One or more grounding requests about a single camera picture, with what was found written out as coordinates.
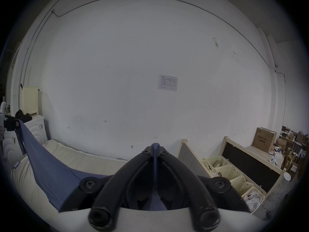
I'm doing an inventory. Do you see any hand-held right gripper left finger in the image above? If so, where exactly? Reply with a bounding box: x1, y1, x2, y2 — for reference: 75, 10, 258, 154
59, 143, 156, 231

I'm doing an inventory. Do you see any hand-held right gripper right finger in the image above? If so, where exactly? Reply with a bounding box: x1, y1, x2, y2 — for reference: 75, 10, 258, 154
156, 143, 250, 231

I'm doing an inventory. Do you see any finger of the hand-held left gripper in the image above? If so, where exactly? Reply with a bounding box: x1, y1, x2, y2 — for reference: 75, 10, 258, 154
10, 117, 22, 131

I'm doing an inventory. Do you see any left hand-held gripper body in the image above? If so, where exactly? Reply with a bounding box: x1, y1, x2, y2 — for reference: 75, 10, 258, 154
0, 102, 11, 140

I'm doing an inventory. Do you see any dark blue garment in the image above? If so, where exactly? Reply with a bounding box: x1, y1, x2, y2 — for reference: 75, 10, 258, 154
13, 119, 169, 212

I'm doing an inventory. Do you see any black bundle of cloth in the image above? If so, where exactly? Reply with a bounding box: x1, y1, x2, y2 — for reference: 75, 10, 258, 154
15, 110, 32, 123

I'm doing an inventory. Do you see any cream perforated laundry basket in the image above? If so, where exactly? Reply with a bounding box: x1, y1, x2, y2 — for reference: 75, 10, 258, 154
20, 86, 39, 115

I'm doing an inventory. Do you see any cream perforated storage basket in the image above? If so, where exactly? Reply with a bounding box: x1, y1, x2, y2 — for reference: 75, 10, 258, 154
241, 186, 266, 214
229, 175, 254, 197
214, 164, 242, 181
204, 155, 231, 171

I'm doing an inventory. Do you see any bed with beige sheet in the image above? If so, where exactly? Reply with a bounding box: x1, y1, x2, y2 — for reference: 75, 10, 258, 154
10, 139, 132, 232

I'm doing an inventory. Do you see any crumpled white cloth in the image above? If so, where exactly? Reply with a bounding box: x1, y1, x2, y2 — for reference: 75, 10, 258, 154
243, 193, 263, 208

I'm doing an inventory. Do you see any brown cardboard carton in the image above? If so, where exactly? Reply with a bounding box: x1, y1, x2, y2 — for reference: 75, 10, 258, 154
252, 127, 277, 154

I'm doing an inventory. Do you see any white round stool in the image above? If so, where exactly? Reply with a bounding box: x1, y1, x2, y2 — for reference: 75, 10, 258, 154
282, 172, 293, 190

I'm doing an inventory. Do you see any printed paper sheet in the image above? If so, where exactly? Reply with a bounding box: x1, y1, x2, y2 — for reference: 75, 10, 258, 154
158, 74, 178, 91

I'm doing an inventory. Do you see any pile of cardboard cartons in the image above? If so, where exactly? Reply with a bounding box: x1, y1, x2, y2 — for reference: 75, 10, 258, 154
275, 125, 309, 178

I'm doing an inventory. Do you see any wooden frame with grey panel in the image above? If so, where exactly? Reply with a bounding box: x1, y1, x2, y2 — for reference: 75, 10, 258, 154
178, 139, 213, 179

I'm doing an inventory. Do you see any wooden frame with black panel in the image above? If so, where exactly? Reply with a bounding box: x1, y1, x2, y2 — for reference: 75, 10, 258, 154
218, 136, 287, 196

